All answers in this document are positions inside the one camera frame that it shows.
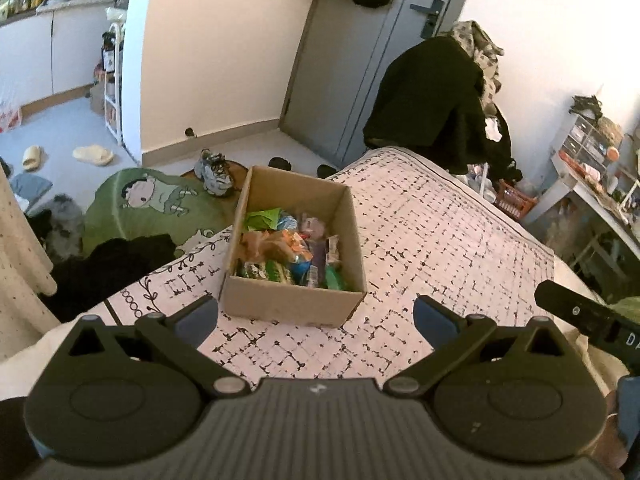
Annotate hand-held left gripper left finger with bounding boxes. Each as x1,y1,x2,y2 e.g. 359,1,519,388
55,293,252,401

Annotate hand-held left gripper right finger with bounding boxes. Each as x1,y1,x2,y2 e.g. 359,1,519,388
381,294,577,398

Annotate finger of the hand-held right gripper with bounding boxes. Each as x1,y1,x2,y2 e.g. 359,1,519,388
533,280,608,346

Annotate green white snack packet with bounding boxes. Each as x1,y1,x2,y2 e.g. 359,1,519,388
234,259,294,284

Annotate brown cardboard box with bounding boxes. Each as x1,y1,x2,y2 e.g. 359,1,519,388
218,165,369,329

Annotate orange brown biscuit packet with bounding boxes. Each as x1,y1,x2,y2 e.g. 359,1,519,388
239,229,312,264

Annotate blue green plum packet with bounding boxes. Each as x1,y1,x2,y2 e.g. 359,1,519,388
280,212,315,287

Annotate white purple long packet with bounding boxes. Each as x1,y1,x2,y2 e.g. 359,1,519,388
306,234,342,288

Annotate pink clear snack packet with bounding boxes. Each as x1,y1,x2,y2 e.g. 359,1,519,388
299,214,334,239

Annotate green jacket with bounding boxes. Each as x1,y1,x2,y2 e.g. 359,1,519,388
606,296,640,319

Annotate black cloth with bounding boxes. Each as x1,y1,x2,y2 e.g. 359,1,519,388
39,234,177,323

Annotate white desk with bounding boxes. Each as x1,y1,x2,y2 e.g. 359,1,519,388
521,151,640,281

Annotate orange plastic basket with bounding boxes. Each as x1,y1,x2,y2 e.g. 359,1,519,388
494,179,539,222

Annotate grey sneakers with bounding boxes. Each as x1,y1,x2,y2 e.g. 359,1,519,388
194,148,234,197

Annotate grey drawer organizer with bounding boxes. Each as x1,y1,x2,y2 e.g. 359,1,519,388
556,111,610,167

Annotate grey clothes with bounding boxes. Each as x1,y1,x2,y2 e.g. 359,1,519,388
24,194,87,262

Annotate dotted cream curtain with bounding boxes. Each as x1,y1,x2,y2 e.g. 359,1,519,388
0,164,59,343

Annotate cream slipper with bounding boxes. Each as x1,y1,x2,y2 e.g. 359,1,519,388
72,144,116,167

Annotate blue grey cloth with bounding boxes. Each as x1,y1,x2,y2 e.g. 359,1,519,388
9,172,54,207

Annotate black coat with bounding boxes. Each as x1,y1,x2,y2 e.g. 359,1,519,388
362,36,523,183

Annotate yellow slipper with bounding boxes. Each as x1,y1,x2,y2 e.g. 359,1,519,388
21,144,44,172

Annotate white shelf rack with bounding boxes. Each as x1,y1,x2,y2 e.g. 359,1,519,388
101,6,127,147

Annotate grey door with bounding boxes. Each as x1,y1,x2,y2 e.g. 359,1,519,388
279,0,467,167

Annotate checkered beige scarf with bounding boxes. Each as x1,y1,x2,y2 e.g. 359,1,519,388
448,20,507,111

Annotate red white plastic bag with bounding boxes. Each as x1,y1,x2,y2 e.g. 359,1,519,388
0,101,24,134

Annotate white kitchen cabinet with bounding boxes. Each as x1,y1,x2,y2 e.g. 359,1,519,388
0,6,124,107

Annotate dark door handle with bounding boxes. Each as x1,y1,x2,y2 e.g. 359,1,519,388
409,0,447,39

